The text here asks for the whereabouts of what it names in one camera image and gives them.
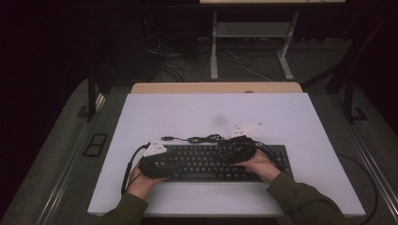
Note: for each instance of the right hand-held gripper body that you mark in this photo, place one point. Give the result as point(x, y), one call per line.
point(244, 148)

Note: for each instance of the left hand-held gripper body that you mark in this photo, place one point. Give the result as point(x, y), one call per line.
point(153, 167)

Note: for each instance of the black keyboard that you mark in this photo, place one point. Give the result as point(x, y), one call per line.
point(200, 162)

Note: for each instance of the person's left hand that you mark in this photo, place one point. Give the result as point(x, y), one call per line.
point(140, 186)

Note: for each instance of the person's right hand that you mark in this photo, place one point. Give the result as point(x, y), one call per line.
point(261, 165)

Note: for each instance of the black floor socket plate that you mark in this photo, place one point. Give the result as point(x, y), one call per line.
point(95, 144)

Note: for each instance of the black metal stand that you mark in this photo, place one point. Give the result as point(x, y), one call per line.
point(91, 100)
point(349, 100)

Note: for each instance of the metal floor rail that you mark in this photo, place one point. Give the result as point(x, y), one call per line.
point(65, 175)
point(372, 168)

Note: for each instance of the grey metal desk frame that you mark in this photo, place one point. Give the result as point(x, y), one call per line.
point(250, 29)

